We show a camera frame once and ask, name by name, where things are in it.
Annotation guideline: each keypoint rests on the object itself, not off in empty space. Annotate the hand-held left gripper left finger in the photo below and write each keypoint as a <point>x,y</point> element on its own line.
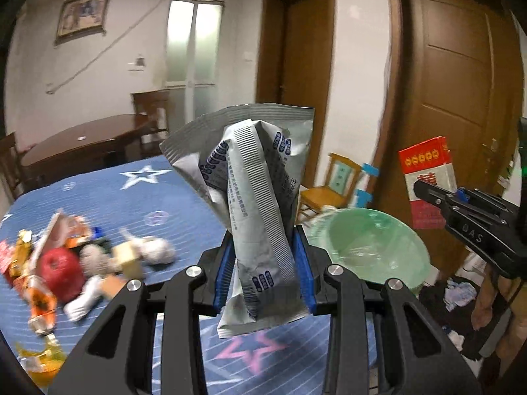
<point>222,279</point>

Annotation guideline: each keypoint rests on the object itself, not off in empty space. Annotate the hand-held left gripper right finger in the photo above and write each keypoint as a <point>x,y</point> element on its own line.
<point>306,279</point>

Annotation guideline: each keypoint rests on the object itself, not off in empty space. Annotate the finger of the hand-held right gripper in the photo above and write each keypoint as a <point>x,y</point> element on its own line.
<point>462,194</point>
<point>477,230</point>

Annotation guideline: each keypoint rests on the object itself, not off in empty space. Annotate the red cardboard box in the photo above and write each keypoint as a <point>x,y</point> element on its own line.
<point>426,164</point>

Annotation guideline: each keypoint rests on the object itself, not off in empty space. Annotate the green plastic basin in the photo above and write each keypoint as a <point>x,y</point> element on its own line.
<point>370,247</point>

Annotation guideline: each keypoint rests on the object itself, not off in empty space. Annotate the silver snack packet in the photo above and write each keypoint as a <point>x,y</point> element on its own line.
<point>255,214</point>

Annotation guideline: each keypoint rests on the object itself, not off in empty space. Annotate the yellow sponge block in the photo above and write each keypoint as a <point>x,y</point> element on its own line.
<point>127,259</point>

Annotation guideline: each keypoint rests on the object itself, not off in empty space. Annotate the orange topped sponge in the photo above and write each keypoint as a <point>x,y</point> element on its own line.
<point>112,287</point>

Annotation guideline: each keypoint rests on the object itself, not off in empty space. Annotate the white knitted glove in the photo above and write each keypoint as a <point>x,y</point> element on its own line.
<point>94,261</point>
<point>158,251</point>

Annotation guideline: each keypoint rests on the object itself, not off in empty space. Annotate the orange white paper carton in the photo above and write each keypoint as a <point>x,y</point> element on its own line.
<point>68,230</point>

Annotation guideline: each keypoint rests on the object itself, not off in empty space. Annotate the person's right forearm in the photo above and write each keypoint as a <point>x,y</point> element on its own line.
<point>486,296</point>

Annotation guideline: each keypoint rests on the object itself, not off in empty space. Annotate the white blue patterned cloth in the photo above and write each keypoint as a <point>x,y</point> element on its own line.
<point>461,296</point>

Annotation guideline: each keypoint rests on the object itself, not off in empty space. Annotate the small yellow wooden chair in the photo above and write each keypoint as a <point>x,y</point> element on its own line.
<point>325,197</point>

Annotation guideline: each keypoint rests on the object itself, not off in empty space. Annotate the black clothing pile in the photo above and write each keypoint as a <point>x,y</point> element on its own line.
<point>436,308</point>

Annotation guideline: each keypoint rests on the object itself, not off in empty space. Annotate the blue tape strip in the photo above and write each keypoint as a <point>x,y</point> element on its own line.
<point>370,170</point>
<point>364,198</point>

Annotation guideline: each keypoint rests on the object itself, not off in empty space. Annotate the large brown wooden door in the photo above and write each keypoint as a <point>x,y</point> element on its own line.
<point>448,70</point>

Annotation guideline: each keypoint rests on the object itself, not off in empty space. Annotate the blue star blanket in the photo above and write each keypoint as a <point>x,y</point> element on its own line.
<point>123,197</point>

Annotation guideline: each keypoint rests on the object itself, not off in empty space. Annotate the small dark blue object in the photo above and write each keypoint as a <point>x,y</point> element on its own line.
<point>101,233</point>

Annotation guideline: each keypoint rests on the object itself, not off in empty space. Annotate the red apple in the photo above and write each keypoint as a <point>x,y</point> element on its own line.
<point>59,273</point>

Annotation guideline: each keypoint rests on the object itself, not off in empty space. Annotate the orange candy wrapper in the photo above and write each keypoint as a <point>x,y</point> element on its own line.
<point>39,304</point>

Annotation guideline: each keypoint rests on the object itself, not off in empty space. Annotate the dark wooden chair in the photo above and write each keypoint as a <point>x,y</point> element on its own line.
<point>150,101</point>
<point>10,160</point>

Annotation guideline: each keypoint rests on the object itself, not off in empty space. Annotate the dark wooden table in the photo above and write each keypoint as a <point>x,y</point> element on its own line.
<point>82,140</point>

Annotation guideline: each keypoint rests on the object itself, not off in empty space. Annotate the yellow wrapper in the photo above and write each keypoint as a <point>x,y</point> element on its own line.
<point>41,368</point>

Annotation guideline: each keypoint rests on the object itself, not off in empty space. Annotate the red orange wrapper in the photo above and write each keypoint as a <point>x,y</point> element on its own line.
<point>18,255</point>

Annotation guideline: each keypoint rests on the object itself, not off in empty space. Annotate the frosted glass door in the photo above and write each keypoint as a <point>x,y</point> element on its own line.
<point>193,49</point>

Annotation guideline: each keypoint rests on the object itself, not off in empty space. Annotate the small white wall switch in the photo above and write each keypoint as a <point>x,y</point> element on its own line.
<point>248,55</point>

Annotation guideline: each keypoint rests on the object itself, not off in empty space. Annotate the framed wall picture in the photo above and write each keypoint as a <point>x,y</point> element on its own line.
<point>82,16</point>

